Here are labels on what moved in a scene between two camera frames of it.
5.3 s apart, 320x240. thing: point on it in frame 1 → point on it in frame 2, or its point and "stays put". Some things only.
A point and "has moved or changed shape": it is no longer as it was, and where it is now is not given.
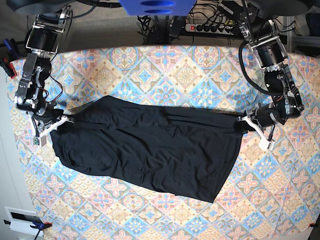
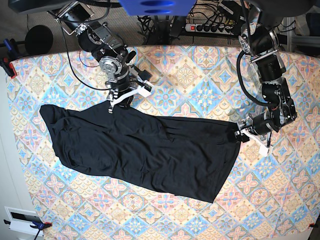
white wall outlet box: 21,221 stays put
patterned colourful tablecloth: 270,193 stays put
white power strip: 210,29 stays put
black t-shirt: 178,151 has moved or changed shape
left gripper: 45,126 → 125,81
